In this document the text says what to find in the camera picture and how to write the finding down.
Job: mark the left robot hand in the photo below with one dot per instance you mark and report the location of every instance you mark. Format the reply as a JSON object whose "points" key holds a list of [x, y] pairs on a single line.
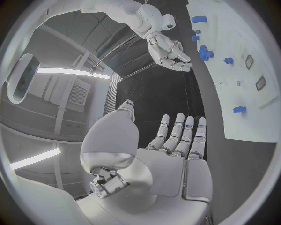
{"points": [[162, 175]]}

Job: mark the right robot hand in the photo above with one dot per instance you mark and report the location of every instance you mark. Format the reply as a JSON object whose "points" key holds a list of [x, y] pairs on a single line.
{"points": [[163, 49]]}

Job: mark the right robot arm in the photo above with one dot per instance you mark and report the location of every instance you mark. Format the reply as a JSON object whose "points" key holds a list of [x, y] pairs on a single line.
{"points": [[131, 12]]}

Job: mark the white task board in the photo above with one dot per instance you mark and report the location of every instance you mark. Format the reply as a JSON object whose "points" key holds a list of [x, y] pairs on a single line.
{"points": [[241, 79]]}

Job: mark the blue block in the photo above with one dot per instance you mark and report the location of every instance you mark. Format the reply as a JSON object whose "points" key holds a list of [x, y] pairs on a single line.
{"points": [[195, 38]]}

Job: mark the blue gear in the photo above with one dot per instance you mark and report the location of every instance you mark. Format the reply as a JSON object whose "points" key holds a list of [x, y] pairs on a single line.
{"points": [[205, 52]]}

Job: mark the long blue cylinder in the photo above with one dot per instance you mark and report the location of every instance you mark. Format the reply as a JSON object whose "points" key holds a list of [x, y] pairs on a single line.
{"points": [[198, 19]]}

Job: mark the blue plug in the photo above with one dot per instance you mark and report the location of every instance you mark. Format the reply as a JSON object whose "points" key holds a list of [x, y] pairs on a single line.
{"points": [[228, 60]]}

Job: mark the short blue cylinder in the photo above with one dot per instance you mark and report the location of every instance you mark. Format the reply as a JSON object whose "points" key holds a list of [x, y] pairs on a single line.
{"points": [[239, 109]]}

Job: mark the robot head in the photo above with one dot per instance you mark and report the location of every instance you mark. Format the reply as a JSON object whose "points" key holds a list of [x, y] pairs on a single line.
{"points": [[22, 79]]}

